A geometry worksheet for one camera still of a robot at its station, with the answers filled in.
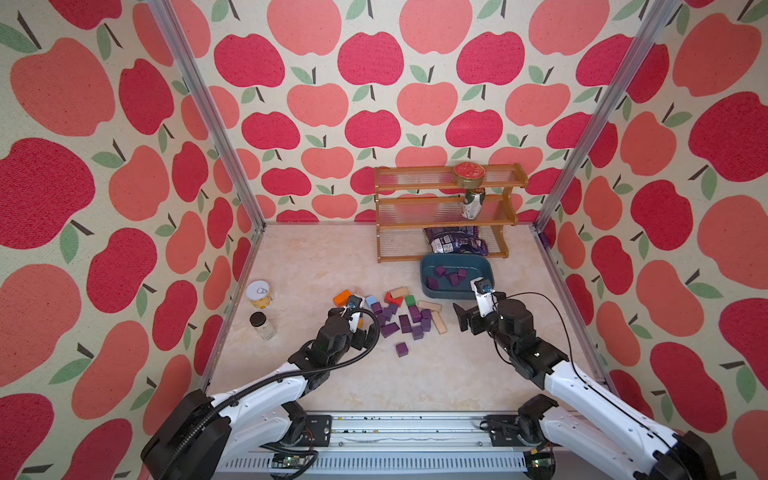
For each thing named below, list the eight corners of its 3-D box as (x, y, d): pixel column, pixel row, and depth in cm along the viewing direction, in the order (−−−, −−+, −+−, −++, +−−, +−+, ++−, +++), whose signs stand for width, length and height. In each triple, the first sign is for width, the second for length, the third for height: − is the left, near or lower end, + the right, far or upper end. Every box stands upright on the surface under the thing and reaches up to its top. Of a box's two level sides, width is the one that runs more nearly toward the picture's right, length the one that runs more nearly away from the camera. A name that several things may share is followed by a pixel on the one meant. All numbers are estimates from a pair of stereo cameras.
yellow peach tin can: (248, 309, 99) (242, 300, 95) (255, 289, 104) (249, 280, 99) (270, 309, 99) (264, 300, 95) (275, 290, 104) (270, 280, 99)
